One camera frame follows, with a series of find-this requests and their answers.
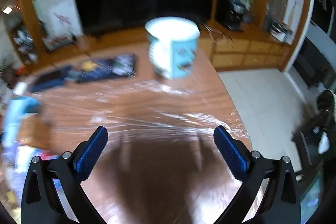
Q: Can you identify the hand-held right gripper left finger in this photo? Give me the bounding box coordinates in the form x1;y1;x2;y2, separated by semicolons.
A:
20;126;109;224

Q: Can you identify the white and blue carton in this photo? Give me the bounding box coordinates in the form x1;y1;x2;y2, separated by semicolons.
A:
2;97;42;147

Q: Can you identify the wooden drawer cabinet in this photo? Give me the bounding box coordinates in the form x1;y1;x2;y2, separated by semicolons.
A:
212;27;291;73

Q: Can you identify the black coffee machine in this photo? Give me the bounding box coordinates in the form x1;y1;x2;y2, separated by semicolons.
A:
226;0;248;31

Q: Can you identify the dark wooden chair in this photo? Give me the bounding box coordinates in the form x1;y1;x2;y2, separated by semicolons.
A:
291;90;336;176

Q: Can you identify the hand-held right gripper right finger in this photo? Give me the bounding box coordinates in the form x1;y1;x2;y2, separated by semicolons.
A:
213;126;302;224

